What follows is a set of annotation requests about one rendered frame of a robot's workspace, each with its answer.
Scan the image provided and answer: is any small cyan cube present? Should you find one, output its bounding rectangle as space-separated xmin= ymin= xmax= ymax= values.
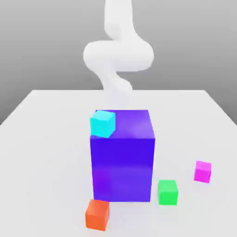
xmin=90 ymin=110 xmax=116 ymax=139

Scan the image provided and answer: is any small green cube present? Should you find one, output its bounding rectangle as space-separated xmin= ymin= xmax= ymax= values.
xmin=157 ymin=180 xmax=179 ymax=206

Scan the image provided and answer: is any small orange cube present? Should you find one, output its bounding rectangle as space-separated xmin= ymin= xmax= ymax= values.
xmin=85 ymin=199 xmax=110 ymax=232

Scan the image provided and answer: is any small magenta cube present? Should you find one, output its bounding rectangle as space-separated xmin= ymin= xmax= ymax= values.
xmin=193 ymin=160 xmax=212 ymax=184

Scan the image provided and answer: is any large purple box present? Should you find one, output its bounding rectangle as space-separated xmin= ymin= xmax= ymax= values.
xmin=90 ymin=109 xmax=156 ymax=203

